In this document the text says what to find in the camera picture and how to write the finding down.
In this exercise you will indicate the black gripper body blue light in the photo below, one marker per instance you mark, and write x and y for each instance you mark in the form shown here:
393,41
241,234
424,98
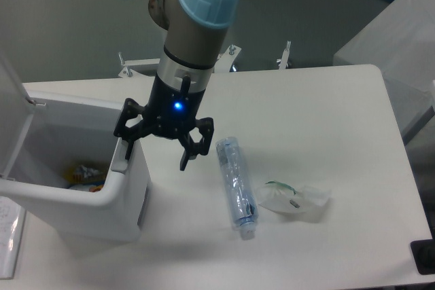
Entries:
170,112

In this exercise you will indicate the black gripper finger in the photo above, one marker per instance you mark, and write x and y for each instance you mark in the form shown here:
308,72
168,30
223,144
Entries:
205,127
134,122

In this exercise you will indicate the white push-lid trash can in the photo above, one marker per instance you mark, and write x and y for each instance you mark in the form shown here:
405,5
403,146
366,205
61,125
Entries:
42,135

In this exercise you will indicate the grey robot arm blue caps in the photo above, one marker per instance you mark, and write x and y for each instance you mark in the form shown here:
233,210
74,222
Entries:
196,30

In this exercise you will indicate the colourful trash inside can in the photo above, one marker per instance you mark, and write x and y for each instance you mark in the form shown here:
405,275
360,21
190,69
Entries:
86,178

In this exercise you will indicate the crushed clear plastic bottle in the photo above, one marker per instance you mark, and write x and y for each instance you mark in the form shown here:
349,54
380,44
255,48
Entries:
241,201

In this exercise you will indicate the crumpled clear plastic wrapper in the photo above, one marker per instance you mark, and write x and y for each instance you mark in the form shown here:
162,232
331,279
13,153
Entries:
283,202

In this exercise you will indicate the laminated paper sheet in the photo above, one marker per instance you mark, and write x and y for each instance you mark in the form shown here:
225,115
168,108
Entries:
12,223

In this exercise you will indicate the grey cabinet beside table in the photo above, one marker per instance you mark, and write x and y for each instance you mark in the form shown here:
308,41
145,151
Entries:
400,42

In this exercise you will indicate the black device at table edge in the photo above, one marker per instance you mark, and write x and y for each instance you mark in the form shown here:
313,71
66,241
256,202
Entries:
423,253

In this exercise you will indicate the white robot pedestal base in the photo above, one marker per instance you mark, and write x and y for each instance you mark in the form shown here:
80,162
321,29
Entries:
232,60

